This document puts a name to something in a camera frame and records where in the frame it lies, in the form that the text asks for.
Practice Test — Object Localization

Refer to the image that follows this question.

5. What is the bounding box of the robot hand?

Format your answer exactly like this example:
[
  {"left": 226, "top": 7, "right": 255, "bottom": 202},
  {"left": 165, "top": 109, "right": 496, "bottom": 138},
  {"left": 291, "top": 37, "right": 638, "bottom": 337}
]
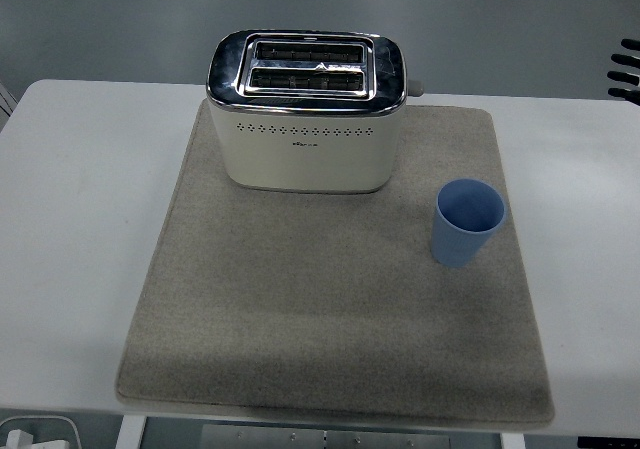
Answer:
[{"left": 606, "top": 37, "right": 640, "bottom": 103}]

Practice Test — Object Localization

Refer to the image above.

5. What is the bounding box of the blue ribbed plastic cup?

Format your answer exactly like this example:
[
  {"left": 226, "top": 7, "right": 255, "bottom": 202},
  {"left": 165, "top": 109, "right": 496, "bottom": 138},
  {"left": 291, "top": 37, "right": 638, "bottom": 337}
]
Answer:
[{"left": 430, "top": 178, "right": 507, "bottom": 269}]

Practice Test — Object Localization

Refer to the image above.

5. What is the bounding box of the cream and chrome toaster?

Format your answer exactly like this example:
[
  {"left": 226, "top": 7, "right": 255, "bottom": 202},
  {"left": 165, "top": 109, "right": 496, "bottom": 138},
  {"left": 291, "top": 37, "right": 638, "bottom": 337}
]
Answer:
[{"left": 203, "top": 28, "right": 425, "bottom": 194}]

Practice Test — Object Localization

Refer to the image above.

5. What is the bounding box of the black object below table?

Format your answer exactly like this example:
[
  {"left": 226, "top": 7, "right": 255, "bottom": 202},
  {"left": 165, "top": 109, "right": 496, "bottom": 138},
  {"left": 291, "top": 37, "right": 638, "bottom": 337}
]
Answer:
[{"left": 577, "top": 436, "right": 640, "bottom": 449}]

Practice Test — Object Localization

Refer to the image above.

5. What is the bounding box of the beige fabric table mat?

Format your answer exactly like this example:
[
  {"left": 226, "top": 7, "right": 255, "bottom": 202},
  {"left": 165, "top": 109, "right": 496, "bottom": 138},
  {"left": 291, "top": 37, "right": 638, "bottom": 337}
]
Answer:
[{"left": 113, "top": 99, "right": 556, "bottom": 425}]

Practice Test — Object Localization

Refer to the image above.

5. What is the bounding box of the grey metal plate with screws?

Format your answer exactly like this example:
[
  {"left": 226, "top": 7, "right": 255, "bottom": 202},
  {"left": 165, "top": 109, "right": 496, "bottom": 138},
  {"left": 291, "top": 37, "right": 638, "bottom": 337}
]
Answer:
[{"left": 199, "top": 423, "right": 451, "bottom": 449}]

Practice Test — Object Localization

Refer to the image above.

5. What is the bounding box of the grey bin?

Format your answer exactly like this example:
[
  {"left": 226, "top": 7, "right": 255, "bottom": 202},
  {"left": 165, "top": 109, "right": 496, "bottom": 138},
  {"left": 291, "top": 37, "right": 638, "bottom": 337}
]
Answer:
[{"left": 0, "top": 415, "right": 81, "bottom": 449}]

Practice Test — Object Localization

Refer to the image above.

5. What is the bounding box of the white block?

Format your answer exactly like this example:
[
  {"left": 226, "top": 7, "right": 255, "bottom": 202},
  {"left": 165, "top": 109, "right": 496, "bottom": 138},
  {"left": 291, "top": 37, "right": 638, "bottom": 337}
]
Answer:
[{"left": 4, "top": 428, "right": 69, "bottom": 449}]

